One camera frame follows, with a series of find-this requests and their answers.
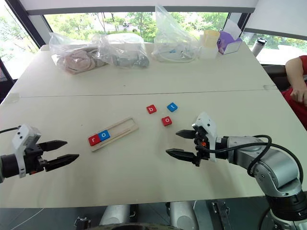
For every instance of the wooden letter tray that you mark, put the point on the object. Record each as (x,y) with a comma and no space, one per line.
(124,127)

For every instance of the dark window frame post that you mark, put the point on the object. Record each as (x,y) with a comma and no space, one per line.
(238,24)
(26,26)

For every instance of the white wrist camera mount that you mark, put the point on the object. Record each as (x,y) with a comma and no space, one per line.
(208,122)
(22,134)

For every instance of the narrow white roller blind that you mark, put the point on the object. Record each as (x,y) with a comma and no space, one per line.
(278,16)

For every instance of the metal tumbler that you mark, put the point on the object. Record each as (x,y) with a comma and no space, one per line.
(257,45)

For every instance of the person in red shirt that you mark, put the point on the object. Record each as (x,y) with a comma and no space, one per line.
(295,110)

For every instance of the person's bare forearm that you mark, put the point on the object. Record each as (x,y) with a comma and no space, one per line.
(296,72)

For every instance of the black mesh chair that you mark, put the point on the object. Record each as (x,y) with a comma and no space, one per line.
(4,81)

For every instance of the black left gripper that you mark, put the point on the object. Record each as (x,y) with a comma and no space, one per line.
(33,158)

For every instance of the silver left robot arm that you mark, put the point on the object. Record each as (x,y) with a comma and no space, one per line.
(8,165)

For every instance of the person's bare hand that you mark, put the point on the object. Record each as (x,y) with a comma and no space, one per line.
(299,95)

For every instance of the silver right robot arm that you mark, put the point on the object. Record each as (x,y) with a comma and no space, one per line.
(275,172)

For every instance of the black metal bracket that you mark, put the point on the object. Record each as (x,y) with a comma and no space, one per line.
(221,215)
(82,224)

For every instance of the red letter tile r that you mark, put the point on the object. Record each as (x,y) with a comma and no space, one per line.
(93,140)

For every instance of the plastic bag with grey items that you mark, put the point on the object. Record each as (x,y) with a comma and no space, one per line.
(124,52)

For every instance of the blue letter tile t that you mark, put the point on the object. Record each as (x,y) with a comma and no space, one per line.
(172,107)

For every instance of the plastic bag with pink cloth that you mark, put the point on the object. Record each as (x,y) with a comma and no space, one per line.
(74,60)

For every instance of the purple tissue box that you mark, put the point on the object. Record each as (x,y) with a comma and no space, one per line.
(226,44)

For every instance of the blue letter tile o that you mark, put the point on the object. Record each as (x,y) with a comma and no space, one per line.
(103,135)

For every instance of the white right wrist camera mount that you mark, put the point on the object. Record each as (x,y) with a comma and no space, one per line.
(208,122)

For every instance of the translucent container with yellow lid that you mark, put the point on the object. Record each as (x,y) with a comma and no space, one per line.
(209,42)

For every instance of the silver rounded robot leg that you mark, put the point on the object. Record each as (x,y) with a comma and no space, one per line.
(183,215)
(115,214)

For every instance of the clear tape piece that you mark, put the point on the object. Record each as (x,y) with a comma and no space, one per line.
(270,87)
(12,98)

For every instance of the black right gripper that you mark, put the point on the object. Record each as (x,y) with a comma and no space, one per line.
(201,143)

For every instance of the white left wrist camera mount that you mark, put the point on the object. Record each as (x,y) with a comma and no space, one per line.
(22,134)

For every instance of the white tissue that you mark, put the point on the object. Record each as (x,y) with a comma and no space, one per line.
(231,27)

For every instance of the red letter tile o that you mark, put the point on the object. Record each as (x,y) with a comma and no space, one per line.
(166,121)

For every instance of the red letter tile b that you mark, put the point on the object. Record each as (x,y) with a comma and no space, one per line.
(151,109)

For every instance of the wide white roller blind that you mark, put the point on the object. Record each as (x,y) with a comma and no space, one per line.
(144,6)

